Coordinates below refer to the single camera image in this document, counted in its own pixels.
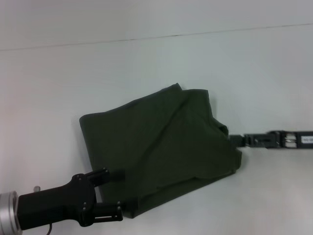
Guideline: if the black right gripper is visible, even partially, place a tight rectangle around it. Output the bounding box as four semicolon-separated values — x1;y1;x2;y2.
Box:
228;131;313;150

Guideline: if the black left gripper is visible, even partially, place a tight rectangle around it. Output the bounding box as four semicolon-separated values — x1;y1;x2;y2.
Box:
17;167;137;231

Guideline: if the dark green FREE t-shirt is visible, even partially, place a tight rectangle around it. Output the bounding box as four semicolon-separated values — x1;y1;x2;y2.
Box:
79;82;243;219

